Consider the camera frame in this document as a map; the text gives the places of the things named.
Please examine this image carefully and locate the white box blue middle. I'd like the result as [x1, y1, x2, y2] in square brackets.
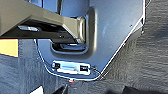
[52, 60, 92, 75]

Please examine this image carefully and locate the grey robot torso limb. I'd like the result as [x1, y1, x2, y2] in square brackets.
[0, 0, 89, 45]

